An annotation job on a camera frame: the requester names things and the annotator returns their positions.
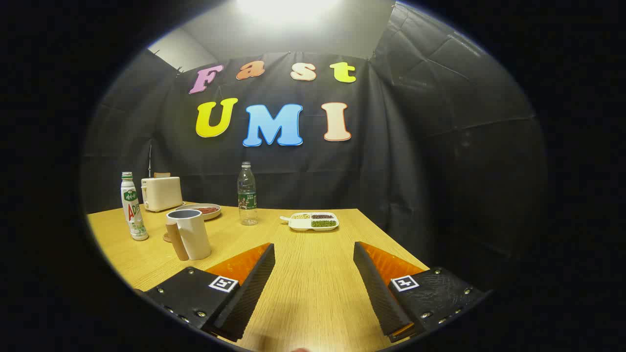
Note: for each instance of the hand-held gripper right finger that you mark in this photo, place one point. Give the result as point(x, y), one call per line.
point(376, 288)

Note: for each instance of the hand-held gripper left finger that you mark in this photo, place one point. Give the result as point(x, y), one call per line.
point(252, 288)

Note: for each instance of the white juice bottle green label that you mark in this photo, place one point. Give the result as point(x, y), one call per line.
point(133, 215)

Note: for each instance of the clear plastic water bottle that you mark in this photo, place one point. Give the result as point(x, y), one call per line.
point(247, 195)

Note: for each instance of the wooden table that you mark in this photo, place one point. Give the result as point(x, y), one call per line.
point(313, 274)

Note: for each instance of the white divided dish with beans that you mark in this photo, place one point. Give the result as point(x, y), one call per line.
point(305, 223)

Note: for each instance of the red meat slices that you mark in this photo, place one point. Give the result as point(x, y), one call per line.
point(206, 210)

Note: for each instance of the beige round plate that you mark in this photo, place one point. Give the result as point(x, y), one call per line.
point(188, 208)

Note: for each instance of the white toaster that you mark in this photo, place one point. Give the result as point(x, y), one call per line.
point(162, 193)

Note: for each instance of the black backdrop cloth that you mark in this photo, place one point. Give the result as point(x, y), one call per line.
point(415, 146)

